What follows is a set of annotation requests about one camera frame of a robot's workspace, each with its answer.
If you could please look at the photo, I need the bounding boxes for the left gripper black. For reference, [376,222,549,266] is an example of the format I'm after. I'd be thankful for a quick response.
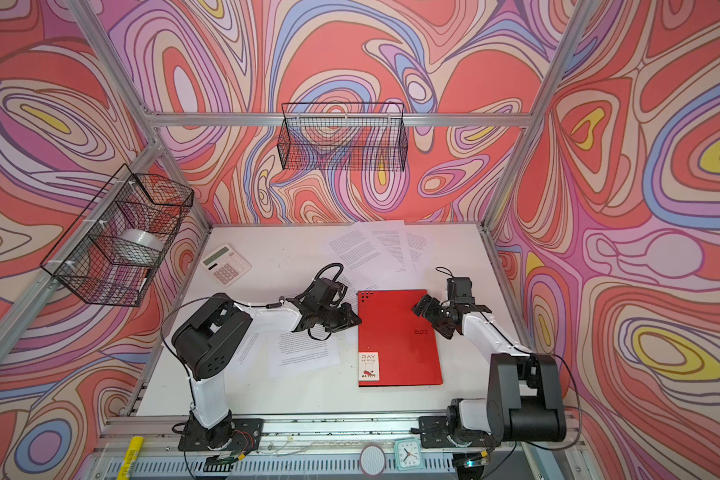
[316,305,364,335]

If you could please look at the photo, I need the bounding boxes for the red folder black inside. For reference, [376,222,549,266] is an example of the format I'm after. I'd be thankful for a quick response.
[357,290,443,387]

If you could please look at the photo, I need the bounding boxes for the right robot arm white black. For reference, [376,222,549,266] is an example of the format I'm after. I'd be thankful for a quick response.
[412,276,567,444]

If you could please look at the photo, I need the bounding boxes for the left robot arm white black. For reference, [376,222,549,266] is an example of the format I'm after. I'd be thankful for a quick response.
[171,277,362,452]

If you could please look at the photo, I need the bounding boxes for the printed paper sheet far stack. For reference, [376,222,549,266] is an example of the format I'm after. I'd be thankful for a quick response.
[326,221,409,284]

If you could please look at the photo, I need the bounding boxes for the pink desk calculator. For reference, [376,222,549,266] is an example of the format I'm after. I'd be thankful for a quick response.
[201,244,252,287]

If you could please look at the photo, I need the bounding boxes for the round pink white disc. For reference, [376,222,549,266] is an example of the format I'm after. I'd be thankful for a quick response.
[359,444,387,477]

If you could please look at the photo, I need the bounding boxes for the small teal alarm clock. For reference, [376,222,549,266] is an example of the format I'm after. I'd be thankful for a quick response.
[394,437,424,471]

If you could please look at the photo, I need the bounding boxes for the white tape roll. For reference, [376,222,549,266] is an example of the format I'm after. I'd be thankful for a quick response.
[119,228,164,251]

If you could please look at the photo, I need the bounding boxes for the yellow marker pen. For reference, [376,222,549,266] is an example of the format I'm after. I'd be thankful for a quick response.
[116,436,144,480]

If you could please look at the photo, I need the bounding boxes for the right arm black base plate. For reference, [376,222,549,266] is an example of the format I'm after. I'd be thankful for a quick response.
[414,415,496,451]

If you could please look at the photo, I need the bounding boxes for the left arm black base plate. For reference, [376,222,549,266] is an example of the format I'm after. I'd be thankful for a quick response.
[172,415,264,453]

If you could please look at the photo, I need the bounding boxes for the black wire basket back wall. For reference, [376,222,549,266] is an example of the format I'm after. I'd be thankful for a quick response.
[277,101,408,172]

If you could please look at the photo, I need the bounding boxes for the black wire basket wall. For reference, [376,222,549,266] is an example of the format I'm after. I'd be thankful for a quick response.
[277,101,408,172]
[40,166,194,307]

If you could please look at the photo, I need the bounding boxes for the black wire basket left wall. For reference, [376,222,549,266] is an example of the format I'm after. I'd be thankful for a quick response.
[40,166,194,307]

